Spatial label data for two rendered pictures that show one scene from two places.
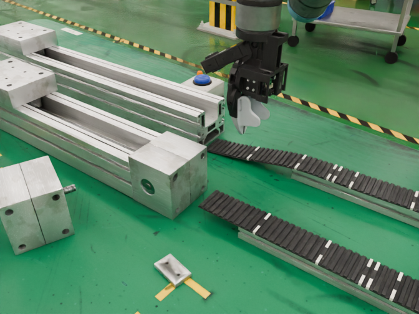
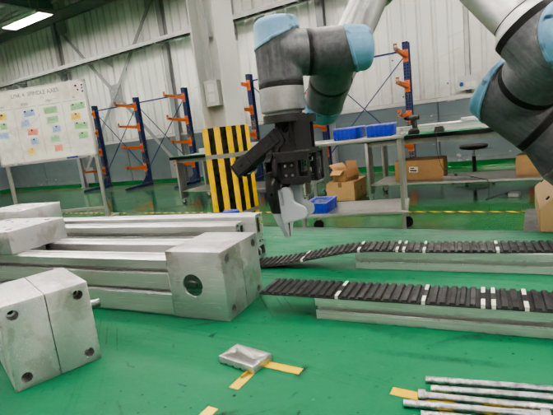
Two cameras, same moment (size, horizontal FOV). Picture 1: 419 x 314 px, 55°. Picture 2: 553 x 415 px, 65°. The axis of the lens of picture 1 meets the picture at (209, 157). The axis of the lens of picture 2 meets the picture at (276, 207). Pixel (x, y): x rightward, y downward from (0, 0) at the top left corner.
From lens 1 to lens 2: 0.25 m
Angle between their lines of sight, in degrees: 26
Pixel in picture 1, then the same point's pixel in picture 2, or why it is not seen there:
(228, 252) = (310, 331)
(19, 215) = (26, 321)
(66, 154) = not seen: hidden behind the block
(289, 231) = (377, 287)
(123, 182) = (160, 295)
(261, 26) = (289, 104)
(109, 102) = not seen: hidden behind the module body
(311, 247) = (409, 293)
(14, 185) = (19, 291)
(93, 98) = not seen: hidden behind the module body
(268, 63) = (303, 142)
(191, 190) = (246, 286)
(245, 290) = (348, 356)
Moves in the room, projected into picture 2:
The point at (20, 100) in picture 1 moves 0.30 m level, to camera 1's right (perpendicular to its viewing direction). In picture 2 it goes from (21, 244) to (197, 218)
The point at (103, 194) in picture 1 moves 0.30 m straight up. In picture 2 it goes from (134, 319) to (93, 102)
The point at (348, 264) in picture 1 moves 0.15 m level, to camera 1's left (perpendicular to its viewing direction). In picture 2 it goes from (460, 296) to (332, 321)
